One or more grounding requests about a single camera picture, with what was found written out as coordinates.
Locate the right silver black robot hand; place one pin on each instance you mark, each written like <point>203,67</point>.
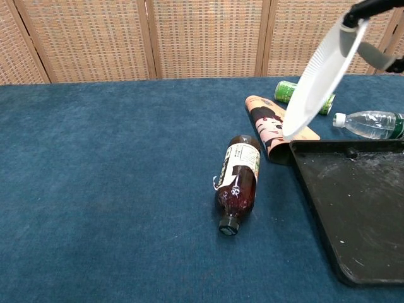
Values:
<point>375,58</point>

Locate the white round paper plate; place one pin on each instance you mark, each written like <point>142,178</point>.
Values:
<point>315,88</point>

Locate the black rectangular plastic tray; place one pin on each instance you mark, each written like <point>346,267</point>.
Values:
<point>356,205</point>

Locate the clear water bottle green label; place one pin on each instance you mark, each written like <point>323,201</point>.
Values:
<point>366,124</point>

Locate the green energy drink can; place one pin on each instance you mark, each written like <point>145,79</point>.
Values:
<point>284,91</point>

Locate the curled cartoon girl mouse pad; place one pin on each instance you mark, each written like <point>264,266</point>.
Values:
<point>265,126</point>

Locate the woven wooden folding screen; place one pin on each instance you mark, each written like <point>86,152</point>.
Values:
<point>202,38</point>

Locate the brown bottle with white label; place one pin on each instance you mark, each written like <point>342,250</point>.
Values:
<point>236,189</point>

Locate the blue tablecloth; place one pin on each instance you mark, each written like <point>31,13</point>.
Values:
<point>126,126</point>

